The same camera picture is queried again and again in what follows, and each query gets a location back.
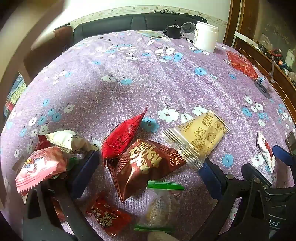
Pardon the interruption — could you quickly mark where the black small object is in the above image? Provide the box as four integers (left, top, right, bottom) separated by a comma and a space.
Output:
164, 24, 181, 39

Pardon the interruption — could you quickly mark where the red patterned bag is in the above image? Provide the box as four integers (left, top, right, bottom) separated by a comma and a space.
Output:
226, 50, 259, 80

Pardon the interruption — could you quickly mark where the colourful printed cloth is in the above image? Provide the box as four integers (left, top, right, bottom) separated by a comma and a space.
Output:
3, 74, 28, 117

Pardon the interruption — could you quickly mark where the black sofa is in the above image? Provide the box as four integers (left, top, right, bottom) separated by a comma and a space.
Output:
73, 13, 208, 45

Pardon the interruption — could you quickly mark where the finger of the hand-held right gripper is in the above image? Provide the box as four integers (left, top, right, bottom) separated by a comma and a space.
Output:
272, 145, 296, 168
285, 132, 296, 154

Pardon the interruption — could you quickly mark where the white plastic jar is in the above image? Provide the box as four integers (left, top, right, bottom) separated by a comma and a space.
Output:
193, 21, 219, 53

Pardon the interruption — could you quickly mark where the white snack packet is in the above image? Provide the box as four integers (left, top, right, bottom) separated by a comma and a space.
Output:
45, 129, 99, 155

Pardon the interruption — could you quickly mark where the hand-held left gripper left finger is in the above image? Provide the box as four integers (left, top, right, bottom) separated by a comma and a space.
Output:
23, 151, 100, 241

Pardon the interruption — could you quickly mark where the thin paper booklet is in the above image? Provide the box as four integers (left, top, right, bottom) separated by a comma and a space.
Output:
138, 30, 166, 39

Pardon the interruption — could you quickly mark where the black metal stand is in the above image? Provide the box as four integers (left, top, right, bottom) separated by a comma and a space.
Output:
254, 55, 277, 99

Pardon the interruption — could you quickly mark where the small red cartoon candy packet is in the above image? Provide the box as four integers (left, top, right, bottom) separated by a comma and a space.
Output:
86, 192, 133, 235

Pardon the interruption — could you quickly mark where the red triangular snack packet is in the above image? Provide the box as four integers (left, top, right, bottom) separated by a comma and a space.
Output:
101, 105, 148, 161

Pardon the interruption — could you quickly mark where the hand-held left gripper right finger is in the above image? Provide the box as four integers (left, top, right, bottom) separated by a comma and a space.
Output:
190, 159, 274, 241

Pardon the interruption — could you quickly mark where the green-ended clear snack packet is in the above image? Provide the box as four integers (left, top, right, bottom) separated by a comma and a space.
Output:
134, 180, 186, 232

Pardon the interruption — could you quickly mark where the red white small packet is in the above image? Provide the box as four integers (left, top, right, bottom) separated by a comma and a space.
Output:
257, 130, 276, 174

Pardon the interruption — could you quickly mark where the brown snack packet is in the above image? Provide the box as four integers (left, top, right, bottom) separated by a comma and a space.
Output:
107, 139, 187, 204

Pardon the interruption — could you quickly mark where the pink snack packet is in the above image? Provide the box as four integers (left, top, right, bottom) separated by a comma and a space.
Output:
15, 146, 68, 193

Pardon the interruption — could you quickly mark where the brown wooden chair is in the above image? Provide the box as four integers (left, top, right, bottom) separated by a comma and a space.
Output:
23, 25, 73, 80

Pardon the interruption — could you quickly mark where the dark red snack packet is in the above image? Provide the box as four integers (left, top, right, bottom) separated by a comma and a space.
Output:
34, 135, 54, 151

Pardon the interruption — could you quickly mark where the purple floral tablecloth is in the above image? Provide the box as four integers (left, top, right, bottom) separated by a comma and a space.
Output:
0, 30, 296, 241

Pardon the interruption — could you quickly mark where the clear plastic cup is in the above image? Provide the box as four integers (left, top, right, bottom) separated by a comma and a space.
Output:
180, 22, 197, 38

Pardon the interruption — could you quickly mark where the wooden cabinet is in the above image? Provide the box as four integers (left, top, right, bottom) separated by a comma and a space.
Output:
223, 0, 296, 109

